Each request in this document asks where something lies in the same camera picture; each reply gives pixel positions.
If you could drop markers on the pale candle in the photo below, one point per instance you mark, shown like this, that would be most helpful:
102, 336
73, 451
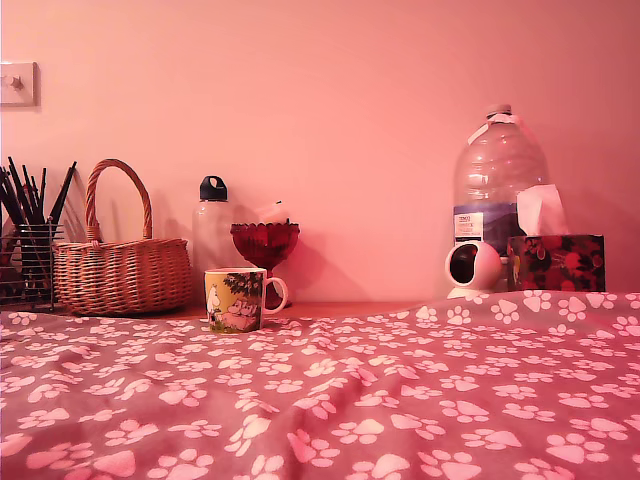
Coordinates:
275, 214

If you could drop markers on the red glass goblet bowl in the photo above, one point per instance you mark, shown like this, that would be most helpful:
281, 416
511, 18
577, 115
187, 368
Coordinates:
265, 245

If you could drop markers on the cartoon print mug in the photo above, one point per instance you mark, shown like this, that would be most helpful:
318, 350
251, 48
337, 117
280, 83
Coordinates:
235, 300

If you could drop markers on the pale flask with black cap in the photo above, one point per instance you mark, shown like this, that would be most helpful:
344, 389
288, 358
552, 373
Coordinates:
212, 225

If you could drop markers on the paw-print cloth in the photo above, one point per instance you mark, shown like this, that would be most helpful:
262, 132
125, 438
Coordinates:
320, 400

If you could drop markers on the large clear plastic water bottle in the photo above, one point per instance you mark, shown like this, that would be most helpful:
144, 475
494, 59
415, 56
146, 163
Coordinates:
495, 165

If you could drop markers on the white tissue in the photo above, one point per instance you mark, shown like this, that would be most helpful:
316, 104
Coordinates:
542, 210

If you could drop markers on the floral tissue box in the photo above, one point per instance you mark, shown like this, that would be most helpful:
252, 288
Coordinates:
560, 262

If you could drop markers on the black chopstick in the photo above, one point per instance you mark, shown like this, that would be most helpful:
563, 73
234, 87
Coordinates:
21, 187
64, 190
9, 197
42, 195

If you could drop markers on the small white round camera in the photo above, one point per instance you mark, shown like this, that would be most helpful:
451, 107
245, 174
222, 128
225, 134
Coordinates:
485, 265

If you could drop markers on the wall switch plate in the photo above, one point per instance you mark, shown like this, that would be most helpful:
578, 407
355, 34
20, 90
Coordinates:
22, 85

